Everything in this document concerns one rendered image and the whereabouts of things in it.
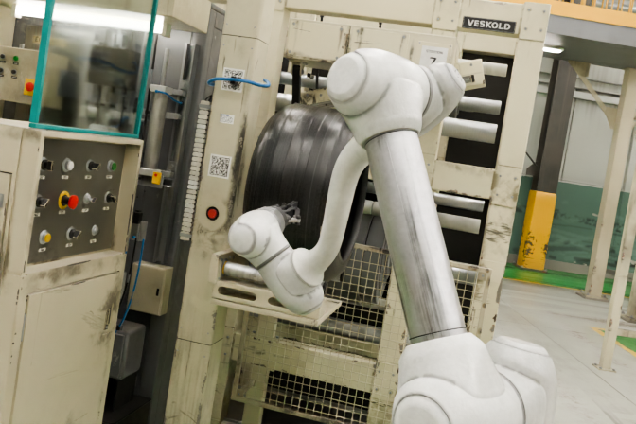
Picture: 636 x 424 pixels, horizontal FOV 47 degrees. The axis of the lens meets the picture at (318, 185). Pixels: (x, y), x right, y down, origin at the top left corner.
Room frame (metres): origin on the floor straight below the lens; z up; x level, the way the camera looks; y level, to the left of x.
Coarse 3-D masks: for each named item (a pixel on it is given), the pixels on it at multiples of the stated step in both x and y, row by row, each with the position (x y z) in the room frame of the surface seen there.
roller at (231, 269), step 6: (228, 264) 2.32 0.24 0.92; (234, 264) 2.32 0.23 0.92; (240, 264) 2.32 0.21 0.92; (222, 270) 2.32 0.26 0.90; (228, 270) 2.31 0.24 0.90; (234, 270) 2.31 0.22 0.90; (240, 270) 2.30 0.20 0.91; (246, 270) 2.30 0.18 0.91; (252, 270) 2.30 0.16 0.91; (234, 276) 2.32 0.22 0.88; (240, 276) 2.31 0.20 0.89; (246, 276) 2.30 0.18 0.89; (252, 276) 2.29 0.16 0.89; (258, 276) 2.29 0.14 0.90; (264, 282) 2.29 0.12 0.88; (324, 282) 2.25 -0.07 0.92; (324, 288) 2.24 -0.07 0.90; (324, 294) 2.26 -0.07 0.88
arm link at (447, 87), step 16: (416, 64) 1.45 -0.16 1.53; (432, 64) 1.47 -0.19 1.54; (448, 64) 1.47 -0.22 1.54; (432, 80) 1.43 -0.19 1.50; (448, 80) 1.44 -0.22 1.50; (432, 96) 1.42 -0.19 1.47; (448, 96) 1.45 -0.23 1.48; (432, 112) 1.44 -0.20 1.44; (448, 112) 1.48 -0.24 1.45; (432, 128) 1.52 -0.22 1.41
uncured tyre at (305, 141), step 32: (288, 128) 2.23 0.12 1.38; (320, 128) 2.23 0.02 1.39; (256, 160) 2.20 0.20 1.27; (288, 160) 2.17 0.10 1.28; (320, 160) 2.15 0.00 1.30; (256, 192) 2.17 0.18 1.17; (288, 192) 2.14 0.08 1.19; (320, 192) 2.13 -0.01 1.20; (288, 224) 2.15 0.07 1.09; (320, 224) 2.14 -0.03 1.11; (352, 224) 2.62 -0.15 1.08
